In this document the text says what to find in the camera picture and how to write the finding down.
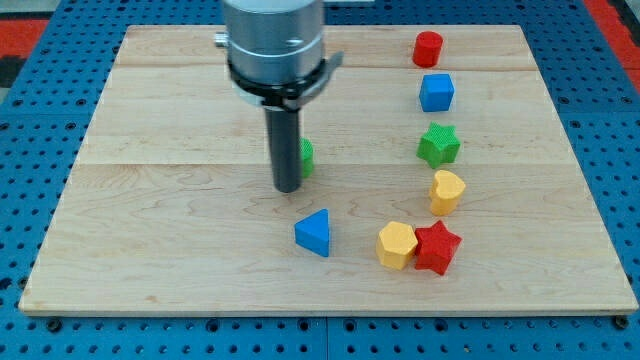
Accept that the red star block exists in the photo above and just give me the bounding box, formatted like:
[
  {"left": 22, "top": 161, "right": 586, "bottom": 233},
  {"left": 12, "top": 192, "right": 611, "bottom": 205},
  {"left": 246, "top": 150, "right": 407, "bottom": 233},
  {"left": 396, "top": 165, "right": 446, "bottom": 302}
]
[{"left": 414, "top": 220, "right": 462, "bottom": 276}]

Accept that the green star block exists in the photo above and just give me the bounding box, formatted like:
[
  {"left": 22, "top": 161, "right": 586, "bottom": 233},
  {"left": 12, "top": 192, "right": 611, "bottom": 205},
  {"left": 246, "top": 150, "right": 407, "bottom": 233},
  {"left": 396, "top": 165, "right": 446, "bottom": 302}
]
[{"left": 416, "top": 122, "right": 461, "bottom": 169}]

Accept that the wooden board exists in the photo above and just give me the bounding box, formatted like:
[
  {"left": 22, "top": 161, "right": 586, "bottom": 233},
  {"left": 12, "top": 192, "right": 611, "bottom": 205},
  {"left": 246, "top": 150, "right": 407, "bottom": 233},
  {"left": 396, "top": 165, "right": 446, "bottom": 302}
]
[{"left": 19, "top": 25, "right": 638, "bottom": 317}]

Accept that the blue cube block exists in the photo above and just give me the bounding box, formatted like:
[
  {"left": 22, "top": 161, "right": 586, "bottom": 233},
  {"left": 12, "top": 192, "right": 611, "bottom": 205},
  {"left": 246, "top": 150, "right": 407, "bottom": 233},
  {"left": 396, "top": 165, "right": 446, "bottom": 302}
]
[{"left": 419, "top": 74, "right": 455, "bottom": 112}]

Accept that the red cylinder block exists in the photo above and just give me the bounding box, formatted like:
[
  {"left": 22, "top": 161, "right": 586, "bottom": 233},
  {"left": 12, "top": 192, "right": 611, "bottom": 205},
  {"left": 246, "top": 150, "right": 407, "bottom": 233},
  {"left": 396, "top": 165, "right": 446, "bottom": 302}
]
[{"left": 412, "top": 31, "right": 444, "bottom": 68}]

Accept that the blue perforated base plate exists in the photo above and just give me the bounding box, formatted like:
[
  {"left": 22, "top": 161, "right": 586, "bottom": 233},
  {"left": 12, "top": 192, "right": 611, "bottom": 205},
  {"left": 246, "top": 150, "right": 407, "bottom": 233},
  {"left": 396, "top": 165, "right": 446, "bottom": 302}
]
[{"left": 1, "top": 1, "right": 639, "bottom": 359}]

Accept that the yellow hexagon block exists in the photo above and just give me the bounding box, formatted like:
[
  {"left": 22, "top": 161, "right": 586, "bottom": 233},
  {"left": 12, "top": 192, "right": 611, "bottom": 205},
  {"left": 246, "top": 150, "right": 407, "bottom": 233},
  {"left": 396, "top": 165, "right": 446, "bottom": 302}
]
[{"left": 376, "top": 221, "right": 418, "bottom": 270}]

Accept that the blue triangle block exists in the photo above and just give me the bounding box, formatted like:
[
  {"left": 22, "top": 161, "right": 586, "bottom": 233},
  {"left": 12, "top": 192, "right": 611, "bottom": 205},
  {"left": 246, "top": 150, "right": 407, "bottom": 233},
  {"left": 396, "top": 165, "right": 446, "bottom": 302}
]
[{"left": 294, "top": 209, "right": 331, "bottom": 257}]

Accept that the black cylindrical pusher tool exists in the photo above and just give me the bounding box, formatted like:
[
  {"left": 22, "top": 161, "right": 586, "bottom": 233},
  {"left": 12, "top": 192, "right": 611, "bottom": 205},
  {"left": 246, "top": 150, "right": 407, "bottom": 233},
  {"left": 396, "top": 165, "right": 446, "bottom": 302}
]
[{"left": 265, "top": 109, "right": 302, "bottom": 193}]

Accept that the yellow heart block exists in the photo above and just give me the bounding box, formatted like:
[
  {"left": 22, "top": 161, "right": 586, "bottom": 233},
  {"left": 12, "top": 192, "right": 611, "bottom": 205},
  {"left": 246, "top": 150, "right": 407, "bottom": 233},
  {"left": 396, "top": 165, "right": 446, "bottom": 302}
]
[{"left": 429, "top": 170, "right": 466, "bottom": 216}]

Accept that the green circle block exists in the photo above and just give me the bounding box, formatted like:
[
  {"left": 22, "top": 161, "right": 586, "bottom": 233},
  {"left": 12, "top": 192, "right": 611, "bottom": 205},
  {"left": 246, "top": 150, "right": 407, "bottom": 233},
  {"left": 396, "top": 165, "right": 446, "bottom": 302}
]
[{"left": 300, "top": 138, "right": 315, "bottom": 179}]

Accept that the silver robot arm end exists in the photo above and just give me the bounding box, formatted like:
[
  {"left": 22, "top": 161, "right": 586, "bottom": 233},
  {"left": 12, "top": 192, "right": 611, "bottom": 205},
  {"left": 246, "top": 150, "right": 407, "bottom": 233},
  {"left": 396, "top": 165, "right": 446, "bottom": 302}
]
[{"left": 215, "top": 0, "right": 344, "bottom": 112}]

